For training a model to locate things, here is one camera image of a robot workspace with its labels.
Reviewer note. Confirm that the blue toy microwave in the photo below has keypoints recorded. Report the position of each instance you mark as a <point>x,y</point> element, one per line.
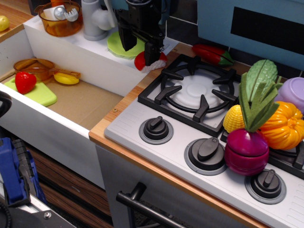
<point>273,29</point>

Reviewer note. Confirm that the grey toy faucet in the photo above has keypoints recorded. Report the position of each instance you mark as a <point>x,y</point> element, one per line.
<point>97,21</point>

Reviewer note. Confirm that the white toy fork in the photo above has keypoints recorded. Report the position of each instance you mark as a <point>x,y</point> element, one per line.
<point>72,15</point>

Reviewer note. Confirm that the orange transparent toy bowl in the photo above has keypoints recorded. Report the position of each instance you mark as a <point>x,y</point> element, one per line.
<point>61,28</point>

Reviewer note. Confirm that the orange toy pumpkin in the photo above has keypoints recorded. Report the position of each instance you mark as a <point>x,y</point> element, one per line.
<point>285,129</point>

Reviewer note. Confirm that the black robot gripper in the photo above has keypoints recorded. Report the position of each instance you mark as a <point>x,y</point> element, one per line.
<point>141,21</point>

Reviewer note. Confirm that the black stove knob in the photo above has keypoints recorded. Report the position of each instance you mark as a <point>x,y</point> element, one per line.
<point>266,187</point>
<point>206,156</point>
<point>156,131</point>

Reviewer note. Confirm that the silver toy spoon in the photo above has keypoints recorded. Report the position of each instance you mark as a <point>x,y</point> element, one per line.
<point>59,13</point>

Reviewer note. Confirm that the black stove burner grate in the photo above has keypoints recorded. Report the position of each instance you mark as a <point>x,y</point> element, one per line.
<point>194,93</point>

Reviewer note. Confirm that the middle black stove knob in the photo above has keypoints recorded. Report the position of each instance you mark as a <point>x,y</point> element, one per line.
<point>206,156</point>

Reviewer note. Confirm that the light green cutting board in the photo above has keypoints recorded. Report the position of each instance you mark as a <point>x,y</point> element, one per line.
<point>40,94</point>

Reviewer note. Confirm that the red toy strawberry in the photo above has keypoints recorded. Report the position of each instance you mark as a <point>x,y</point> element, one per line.
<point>25,82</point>

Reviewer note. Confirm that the black oven door handle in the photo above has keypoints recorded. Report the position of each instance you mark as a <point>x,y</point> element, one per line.
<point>132,200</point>

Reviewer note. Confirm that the grey toy stove top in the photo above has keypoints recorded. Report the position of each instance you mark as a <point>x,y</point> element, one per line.
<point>228,187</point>

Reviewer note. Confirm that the red and white toy sushi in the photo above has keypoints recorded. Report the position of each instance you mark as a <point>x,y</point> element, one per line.
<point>140,63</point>

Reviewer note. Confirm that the grey metal mounting base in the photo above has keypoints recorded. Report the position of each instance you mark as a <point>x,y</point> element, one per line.
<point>31,213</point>

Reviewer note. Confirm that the yellow toy corn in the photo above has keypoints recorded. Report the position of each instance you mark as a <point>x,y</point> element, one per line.
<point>234,119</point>

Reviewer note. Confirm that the yellow toy lemon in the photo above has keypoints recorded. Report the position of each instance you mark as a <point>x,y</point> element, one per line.
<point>67,80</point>

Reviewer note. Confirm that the green toy lettuce leaf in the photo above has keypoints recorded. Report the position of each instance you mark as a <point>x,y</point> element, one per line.
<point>257,91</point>

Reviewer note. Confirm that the white toy sink basin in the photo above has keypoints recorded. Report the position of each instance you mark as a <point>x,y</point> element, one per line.
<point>61,130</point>

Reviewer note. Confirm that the right black stove knob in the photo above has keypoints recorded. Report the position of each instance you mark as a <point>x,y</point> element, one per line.
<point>266,187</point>

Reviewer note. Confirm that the purple toy bowl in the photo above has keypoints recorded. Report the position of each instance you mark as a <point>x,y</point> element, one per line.
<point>292,91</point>

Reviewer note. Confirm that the blue clamp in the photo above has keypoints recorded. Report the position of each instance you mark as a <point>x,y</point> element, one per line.
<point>19,173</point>

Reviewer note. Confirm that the red toy chili pepper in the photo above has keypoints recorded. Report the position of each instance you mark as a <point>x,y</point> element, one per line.
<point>213,55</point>

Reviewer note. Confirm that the yellow toy potato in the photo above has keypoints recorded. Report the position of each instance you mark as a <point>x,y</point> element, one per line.
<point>4,23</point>

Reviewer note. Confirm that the orange transparent toy saucepan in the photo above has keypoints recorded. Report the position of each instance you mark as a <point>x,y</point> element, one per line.
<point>43,69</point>

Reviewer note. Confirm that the left black stove knob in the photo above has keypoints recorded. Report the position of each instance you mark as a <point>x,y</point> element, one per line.
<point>156,131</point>

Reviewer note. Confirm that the white toy block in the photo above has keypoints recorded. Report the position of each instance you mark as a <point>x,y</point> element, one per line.
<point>49,13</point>

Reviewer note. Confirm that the purple toy beet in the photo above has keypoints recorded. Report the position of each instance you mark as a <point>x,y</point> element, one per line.
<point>246,153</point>

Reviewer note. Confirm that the light green toy plate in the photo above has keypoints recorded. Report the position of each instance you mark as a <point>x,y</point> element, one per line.
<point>114,45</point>

